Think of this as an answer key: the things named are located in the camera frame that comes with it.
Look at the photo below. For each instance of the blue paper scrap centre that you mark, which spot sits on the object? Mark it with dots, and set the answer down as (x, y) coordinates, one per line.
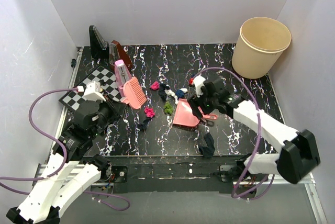
(181, 93)

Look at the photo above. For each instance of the black paper scrap small left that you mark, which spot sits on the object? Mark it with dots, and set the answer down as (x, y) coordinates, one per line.
(143, 125)

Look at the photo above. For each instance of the white paper scrap centre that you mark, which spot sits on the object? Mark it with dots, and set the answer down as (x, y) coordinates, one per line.
(169, 92)

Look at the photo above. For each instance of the magenta paper scrap upper left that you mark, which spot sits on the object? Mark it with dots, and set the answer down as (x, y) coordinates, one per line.
(155, 86)

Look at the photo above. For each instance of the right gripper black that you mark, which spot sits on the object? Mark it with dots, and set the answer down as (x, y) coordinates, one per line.
(196, 101)

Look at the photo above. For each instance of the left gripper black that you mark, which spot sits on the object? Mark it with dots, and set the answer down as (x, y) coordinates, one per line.
(116, 107)

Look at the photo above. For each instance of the dark navy scrap centre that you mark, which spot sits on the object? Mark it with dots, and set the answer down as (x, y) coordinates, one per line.
(161, 91)

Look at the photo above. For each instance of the pink plastic dustpan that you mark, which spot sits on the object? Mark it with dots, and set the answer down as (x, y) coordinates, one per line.
(184, 116)

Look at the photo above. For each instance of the black metronome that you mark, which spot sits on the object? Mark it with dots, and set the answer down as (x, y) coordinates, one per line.
(99, 46)

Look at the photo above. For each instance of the pink hand brush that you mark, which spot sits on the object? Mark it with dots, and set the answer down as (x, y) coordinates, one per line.
(132, 94)

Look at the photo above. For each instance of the brown metronome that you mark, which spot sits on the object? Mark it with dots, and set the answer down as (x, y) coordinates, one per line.
(117, 52)

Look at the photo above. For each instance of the pink metronome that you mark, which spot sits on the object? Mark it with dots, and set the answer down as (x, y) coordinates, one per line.
(122, 75)

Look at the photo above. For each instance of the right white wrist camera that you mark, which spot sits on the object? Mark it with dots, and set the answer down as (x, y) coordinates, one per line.
(197, 82)

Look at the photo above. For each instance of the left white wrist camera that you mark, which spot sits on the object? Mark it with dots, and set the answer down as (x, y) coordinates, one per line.
(92, 91)

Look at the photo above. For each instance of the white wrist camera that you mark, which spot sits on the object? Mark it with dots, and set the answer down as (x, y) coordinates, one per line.
(197, 82)
(92, 91)

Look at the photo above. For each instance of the beige plastic bucket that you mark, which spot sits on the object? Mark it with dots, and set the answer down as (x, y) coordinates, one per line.
(261, 42)

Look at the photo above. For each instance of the green paper scrap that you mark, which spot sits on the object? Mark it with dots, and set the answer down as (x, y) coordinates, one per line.
(168, 109)

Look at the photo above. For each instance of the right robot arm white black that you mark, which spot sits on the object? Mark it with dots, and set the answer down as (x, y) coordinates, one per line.
(296, 151)

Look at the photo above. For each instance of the magenta paper scrap lower left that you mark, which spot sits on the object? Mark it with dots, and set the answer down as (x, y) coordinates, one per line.
(149, 112)

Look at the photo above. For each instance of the magenta paper scrap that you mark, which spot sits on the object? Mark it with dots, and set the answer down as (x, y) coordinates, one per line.
(155, 86)
(149, 112)

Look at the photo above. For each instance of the black paper scrap front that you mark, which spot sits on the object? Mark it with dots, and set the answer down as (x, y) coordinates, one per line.
(208, 150)

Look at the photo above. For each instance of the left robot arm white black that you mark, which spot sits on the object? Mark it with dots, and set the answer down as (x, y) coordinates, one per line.
(52, 195)

